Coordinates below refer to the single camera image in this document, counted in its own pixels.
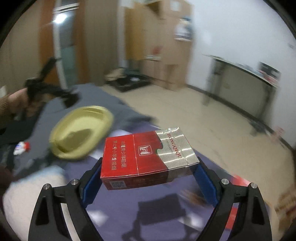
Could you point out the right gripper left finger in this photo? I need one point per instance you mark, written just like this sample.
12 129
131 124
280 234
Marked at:
48 221

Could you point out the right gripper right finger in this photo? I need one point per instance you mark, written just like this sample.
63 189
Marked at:
251 221

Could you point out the red silver Hongqiqu cigarette pack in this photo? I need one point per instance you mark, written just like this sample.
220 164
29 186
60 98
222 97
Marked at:
146 159

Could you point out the person's left hand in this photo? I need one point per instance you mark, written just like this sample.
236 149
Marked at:
18 101

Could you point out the small red white pack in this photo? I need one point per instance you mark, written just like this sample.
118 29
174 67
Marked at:
21 147

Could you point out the yellow plastic tray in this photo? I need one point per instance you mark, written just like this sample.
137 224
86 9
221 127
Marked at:
79 132

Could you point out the grey cloth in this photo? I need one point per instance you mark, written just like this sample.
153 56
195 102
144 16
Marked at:
36 129

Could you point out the purple table cloth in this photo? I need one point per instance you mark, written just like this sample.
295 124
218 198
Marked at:
161 212

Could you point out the black floor scale mat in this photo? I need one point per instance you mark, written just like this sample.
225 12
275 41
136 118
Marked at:
123 79

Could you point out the wooden cabinet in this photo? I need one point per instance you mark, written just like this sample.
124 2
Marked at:
158 40

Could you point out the black metal desk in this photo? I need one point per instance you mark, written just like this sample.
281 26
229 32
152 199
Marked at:
241 89

